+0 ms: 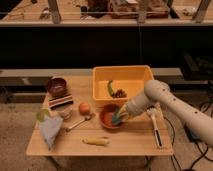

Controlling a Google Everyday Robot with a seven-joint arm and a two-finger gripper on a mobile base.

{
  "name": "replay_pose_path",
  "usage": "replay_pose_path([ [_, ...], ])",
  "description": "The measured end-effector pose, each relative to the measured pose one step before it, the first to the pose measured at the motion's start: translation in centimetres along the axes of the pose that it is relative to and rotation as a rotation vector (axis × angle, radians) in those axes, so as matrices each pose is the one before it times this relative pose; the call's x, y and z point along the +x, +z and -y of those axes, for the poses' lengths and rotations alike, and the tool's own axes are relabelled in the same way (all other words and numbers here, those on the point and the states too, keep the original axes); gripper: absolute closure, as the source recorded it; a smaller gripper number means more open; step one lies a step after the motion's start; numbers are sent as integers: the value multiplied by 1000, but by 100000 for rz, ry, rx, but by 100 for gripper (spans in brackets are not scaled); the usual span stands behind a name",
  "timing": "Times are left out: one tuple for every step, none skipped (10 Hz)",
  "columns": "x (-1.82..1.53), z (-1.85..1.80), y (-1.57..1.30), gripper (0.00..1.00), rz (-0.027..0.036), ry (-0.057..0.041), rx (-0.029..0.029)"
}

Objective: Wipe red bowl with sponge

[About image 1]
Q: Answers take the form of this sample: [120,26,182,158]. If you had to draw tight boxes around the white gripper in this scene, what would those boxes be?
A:
[122,93,154,117]

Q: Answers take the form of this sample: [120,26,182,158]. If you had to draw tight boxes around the green blue sponge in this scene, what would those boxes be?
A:
[112,109,128,125]

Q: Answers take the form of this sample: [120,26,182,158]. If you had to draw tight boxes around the red bowl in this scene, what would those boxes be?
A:
[99,104,121,129]

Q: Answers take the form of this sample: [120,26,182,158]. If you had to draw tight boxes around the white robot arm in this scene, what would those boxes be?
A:
[124,80,213,148]

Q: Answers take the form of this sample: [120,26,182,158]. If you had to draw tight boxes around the dark brown bowl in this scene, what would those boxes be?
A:
[46,78,67,98]

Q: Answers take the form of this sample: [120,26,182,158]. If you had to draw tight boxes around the dark grape bunch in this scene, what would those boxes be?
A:
[113,89,127,98]

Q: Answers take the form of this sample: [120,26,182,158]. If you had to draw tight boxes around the yellow plastic bin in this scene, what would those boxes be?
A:
[92,65,154,104]

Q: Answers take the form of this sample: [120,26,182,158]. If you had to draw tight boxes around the green chili pepper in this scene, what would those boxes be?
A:
[107,80,115,97]

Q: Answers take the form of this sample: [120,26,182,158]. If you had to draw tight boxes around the yellow corn cob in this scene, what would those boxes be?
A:
[82,138,109,146]

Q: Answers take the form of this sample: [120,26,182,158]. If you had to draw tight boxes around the metal spoon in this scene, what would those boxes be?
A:
[65,115,92,132]

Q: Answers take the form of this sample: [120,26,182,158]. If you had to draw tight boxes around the orange fruit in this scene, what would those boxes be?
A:
[79,102,91,115]

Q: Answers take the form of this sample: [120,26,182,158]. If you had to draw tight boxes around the light blue bag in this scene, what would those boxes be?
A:
[39,117,63,150]

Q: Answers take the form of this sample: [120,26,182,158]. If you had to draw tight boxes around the green leaf item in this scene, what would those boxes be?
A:
[36,109,50,122]

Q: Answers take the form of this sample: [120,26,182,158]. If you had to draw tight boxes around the black cable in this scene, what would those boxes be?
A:
[163,96,213,171]

